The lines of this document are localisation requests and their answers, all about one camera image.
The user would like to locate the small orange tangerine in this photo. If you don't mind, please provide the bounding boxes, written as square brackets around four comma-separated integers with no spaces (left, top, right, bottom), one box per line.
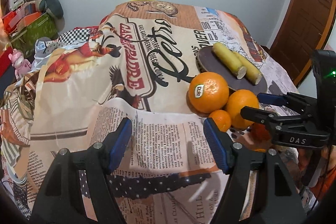
[208,110,232,132]
[249,123,271,153]

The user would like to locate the large orange with sticker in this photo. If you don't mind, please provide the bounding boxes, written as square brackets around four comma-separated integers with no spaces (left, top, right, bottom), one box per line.
[188,72,230,114]

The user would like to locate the medium orange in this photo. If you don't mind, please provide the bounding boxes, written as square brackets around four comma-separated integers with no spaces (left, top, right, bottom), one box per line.
[225,90,260,130]

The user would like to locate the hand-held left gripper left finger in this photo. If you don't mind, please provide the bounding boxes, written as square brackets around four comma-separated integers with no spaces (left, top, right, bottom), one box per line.
[29,117,133,224]

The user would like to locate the red and orange boxes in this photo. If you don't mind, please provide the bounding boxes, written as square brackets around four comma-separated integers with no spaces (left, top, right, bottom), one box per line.
[1,1,44,33]

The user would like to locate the printed tablecloth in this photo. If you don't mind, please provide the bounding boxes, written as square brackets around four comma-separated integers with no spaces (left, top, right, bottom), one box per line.
[0,0,311,224]

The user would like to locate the person's orange clothing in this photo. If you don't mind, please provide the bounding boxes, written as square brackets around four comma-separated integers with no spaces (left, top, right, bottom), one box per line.
[297,146,336,201]

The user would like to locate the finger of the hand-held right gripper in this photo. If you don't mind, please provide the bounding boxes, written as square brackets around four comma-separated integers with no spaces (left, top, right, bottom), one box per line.
[257,92,317,113]
[240,105,305,133]

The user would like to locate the dark round wooden plate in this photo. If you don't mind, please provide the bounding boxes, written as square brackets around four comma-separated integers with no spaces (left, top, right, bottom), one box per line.
[195,45,268,94]

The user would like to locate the black white checkered cloth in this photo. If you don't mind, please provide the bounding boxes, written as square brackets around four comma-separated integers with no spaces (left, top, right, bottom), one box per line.
[56,28,93,44]

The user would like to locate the brown wooden door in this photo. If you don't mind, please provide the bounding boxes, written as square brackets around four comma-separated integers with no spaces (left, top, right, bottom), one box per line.
[268,0,336,88]

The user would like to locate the yellow corn cob piece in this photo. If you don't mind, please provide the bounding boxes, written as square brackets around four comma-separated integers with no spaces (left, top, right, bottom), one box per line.
[212,42,247,80]
[232,50,263,84]

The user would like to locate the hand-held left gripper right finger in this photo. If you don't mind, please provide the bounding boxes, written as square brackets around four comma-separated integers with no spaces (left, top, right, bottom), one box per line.
[203,118,307,224]

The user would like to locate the green bag with items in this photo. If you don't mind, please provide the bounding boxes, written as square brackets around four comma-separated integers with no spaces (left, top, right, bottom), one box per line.
[10,12,57,53]

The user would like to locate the pink toy figure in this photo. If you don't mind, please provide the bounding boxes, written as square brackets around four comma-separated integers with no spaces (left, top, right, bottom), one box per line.
[8,49,32,81]

